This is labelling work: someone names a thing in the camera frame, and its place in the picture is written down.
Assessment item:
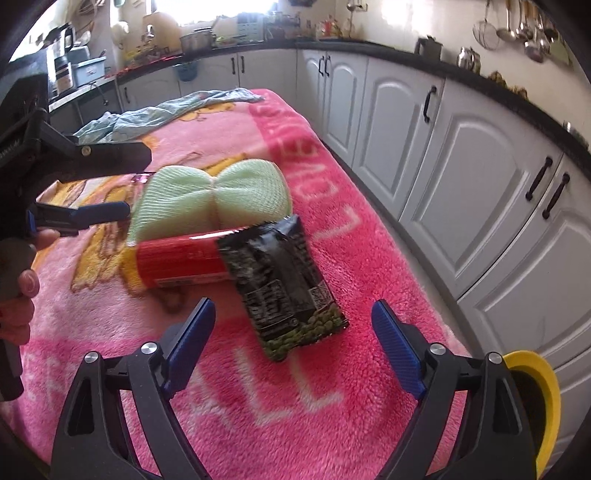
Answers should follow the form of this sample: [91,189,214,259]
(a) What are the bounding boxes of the red tube package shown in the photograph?
[119,229,239,293]

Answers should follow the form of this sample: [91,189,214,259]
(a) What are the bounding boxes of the black pea snack bag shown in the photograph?
[217,215,349,362]

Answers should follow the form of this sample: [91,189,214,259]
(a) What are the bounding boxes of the green foam net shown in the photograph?
[127,159,293,246]

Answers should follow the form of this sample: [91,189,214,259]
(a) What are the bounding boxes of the yellow rim trash bin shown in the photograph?
[503,350,561,479]

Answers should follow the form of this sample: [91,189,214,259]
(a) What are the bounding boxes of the left hand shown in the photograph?
[0,228,61,346]

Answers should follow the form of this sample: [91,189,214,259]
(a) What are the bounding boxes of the pink cartoon blanket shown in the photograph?
[1,90,465,479]

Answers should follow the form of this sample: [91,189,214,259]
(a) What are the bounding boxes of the light blue cloth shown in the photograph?
[73,88,263,145]

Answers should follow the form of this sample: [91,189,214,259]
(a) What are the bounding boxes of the teal hanging basket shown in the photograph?
[173,60,197,83]

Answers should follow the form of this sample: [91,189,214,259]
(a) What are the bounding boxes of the lower white cabinets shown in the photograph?
[117,44,590,454]

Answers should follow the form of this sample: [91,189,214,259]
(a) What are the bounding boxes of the steel stock pot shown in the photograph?
[179,27,216,55]

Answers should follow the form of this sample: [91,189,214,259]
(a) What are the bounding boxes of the window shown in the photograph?
[154,0,274,25]

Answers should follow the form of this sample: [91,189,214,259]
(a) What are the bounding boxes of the steel bowl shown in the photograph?
[562,121,589,149]

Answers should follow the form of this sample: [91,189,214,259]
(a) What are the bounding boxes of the black countertop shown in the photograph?
[110,37,591,181]

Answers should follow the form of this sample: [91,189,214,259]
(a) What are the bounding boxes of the ginger roots pile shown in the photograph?
[486,70,530,100]

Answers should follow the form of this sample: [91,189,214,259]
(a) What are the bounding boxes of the steel teapot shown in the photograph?
[457,47,481,74]

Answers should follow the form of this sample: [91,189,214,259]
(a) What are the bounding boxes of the dark kettle pot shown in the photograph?
[414,35,443,61]

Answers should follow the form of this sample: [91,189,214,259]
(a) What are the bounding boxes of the condiment bottles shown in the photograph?
[315,15,356,40]

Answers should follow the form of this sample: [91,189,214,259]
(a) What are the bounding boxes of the hanging utensil set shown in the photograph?
[496,0,573,67]

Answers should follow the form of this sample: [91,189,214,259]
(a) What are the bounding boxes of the wire strainer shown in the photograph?
[472,0,501,51]

